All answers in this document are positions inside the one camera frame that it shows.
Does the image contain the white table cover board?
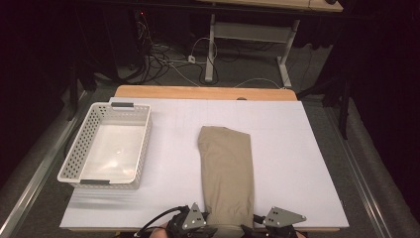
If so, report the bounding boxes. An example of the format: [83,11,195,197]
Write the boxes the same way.
[58,96,351,230]

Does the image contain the black stand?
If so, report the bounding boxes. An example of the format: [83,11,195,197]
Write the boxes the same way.
[65,60,98,122]
[295,73,353,141]

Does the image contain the black floor cable bundle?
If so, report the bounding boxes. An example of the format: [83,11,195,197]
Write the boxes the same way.
[130,19,221,86]

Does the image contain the metal floor rail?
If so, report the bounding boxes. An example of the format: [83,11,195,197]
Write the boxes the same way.
[325,105,394,238]
[0,90,95,238]

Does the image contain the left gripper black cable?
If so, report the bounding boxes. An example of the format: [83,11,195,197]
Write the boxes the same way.
[133,205,186,238]

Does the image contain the person's left hand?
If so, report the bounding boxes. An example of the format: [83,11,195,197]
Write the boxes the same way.
[155,222,169,238]

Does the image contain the black computer tower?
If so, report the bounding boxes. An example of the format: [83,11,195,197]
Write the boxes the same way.
[108,8,150,72]

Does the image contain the long white floor cable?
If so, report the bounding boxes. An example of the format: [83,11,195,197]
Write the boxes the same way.
[161,59,286,90]

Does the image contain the white perforated plastic basket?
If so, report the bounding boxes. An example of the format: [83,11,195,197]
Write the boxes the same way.
[56,101,154,190]

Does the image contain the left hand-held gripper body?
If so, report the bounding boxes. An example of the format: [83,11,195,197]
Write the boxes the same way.
[166,202,219,238]

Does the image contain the white-legged desk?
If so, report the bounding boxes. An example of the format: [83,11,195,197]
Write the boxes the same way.
[197,0,345,88]

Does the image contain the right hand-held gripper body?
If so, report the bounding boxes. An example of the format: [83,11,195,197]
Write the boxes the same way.
[246,206,307,238]

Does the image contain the wooden table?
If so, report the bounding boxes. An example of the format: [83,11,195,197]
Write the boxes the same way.
[67,84,341,233]

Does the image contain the beige pants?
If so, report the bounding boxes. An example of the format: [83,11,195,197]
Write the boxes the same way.
[197,125,256,238]

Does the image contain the looped white floor cable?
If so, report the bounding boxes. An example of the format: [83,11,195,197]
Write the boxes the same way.
[190,37,219,63]

